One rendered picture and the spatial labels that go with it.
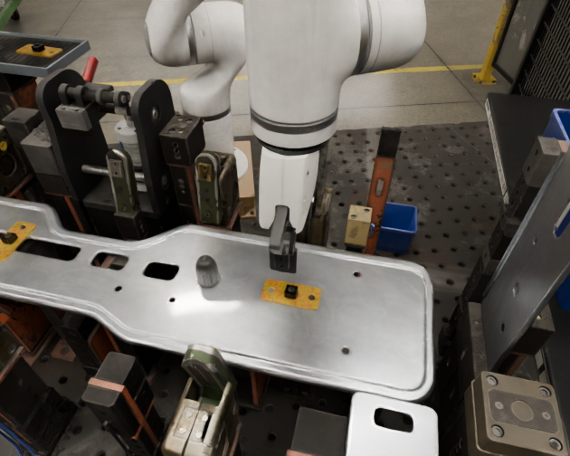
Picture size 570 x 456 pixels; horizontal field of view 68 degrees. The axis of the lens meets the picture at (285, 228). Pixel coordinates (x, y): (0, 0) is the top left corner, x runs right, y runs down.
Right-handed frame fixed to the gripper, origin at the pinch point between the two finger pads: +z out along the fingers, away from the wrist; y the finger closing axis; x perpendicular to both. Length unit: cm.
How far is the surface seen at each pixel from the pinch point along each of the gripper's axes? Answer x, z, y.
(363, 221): 8.5, 5.5, -10.8
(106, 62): -214, 112, -265
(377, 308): 12.4, 12.0, -0.5
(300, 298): 1.5, 11.7, 0.5
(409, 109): 31, 112, -245
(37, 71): -53, -4, -27
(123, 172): -31.5, 5.0, -13.0
